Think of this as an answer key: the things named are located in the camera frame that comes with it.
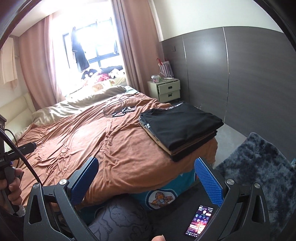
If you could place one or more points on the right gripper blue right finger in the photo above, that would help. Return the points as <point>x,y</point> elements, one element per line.
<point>211,180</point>

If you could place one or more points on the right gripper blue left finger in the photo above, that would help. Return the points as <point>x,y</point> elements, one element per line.
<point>81,179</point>

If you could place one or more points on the stack of folded clothes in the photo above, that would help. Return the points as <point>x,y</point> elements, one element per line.
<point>180,129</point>

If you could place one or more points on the person's left hand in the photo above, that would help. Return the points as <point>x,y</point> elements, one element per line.
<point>15,196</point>

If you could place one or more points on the person's right hand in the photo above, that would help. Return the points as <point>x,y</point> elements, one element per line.
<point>159,238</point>

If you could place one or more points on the smartphone with lit screen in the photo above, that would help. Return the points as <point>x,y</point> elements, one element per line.
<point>199,221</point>

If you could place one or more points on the cream padded headboard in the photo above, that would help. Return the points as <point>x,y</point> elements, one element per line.
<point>18,113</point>

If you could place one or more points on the dark grey fluffy rug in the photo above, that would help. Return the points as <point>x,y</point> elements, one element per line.
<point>259,161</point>

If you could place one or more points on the orange-brown bed blanket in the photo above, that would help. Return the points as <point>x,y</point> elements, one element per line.
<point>129,160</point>

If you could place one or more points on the teal patterned bed sheet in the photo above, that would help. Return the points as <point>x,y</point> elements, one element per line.
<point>149,200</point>

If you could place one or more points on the pink curtain left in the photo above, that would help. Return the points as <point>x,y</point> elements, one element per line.
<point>38,62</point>

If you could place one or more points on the pink curtain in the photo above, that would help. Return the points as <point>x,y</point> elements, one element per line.
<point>139,42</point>
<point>38,62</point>

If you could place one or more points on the plush toys on windowsill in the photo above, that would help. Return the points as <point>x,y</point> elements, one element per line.
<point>115,75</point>

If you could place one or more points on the cream bedside drawer cabinet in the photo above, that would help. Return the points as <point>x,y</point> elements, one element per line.
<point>164,91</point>

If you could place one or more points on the dark grey wardrobe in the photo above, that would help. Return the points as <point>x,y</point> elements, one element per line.
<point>244,75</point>

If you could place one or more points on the dark hanging garment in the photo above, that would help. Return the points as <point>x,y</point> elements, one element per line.
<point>81,61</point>

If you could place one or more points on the striped bag on cabinet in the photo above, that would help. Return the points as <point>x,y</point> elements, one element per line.
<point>165,68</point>

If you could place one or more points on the pink curtain right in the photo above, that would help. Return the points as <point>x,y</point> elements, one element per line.
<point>139,42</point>

